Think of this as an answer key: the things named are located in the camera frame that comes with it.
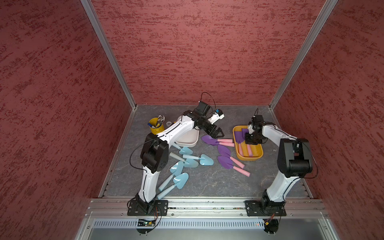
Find purple shovel small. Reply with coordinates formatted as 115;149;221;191
242;128;253;157

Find yellow cup with pens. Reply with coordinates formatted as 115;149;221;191
148;115;165;135

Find purple shovel back upper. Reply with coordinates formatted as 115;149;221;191
202;135;234;146

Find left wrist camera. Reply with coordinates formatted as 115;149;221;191
208;109;225;124

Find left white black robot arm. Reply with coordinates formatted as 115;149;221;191
135;109;224;214

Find white storage box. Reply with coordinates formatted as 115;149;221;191
172;115;199;147

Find light blue shovel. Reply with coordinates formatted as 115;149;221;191
183;154;214;166
169;153;199;168
158;161;184;192
172;143;193;155
157;173;189;200

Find light blue shovel back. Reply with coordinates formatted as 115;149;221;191
172;143;193;155

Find purple shovel back lower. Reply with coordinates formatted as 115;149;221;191
219;142;235;147

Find purple shovel long pink handle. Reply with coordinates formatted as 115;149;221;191
218;156;251;177

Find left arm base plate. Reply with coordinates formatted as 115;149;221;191
127;199;169;217

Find light blue shovel middle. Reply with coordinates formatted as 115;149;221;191
169;153;199;168

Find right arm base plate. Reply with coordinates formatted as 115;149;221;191
244;200;287;217

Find light blue shovel nearest front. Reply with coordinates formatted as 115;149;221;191
157;173;189;200

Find light blue shovel right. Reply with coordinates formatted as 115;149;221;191
183;154;214;166

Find purple shovel front pink handle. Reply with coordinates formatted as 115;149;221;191
234;131;244;157

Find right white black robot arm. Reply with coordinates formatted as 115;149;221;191
245;115;313;215

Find yellow storage box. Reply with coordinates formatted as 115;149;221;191
233;126;264;161

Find aluminium front rail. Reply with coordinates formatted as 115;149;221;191
85;197;330;219

